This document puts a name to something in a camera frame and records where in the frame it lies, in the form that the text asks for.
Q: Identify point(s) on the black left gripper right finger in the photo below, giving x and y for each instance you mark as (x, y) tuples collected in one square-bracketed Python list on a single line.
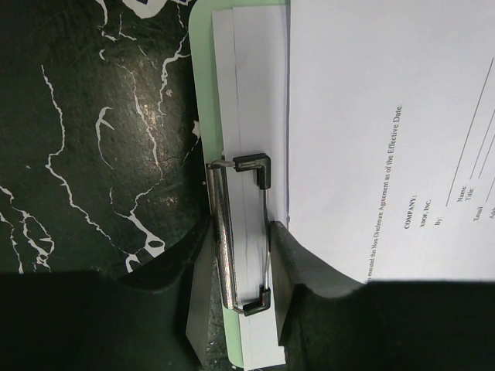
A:
[(328, 321)]

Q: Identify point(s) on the green clipboard folder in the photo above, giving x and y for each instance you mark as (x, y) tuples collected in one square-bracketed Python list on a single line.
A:
[(252, 342)]

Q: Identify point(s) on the white paper stack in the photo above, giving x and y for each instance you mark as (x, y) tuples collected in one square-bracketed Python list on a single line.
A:
[(391, 137)]

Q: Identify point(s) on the black marble pattern mat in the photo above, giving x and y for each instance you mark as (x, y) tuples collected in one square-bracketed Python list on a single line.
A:
[(101, 154)]

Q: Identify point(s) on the printed white paper sheet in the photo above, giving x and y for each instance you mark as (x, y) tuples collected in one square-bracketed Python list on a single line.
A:
[(227, 86)]

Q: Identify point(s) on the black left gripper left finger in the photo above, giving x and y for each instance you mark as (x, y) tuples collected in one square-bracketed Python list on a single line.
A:
[(84, 320)]

